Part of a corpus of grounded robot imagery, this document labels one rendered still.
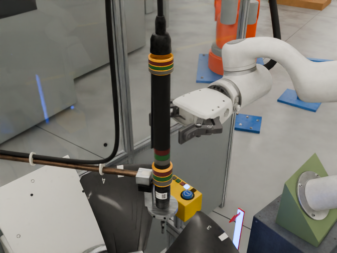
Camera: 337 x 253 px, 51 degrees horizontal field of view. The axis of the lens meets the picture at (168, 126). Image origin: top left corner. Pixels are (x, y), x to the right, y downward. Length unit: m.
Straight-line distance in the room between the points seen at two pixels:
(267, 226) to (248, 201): 1.43
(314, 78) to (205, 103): 0.23
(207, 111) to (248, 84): 0.15
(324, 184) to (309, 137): 2.44
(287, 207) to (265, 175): 1.77
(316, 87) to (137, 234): 0.56
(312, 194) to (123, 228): 0.77
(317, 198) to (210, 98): 0.79
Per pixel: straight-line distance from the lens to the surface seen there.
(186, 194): 1.38
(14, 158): 0.87
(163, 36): 0.58
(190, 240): 1.11
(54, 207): 1.13
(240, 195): 2.98
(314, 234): 1.48
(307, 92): 0.80
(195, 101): 0.74
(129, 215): 0.95
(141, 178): 0.75
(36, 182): 1.12
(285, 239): 1.51
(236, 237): 1.29
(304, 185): 1.47
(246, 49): 0.80
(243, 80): 0.81
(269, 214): 1.57
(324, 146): 3.76
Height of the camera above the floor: 2.04
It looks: 33 degrees down
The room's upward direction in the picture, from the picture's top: straight up
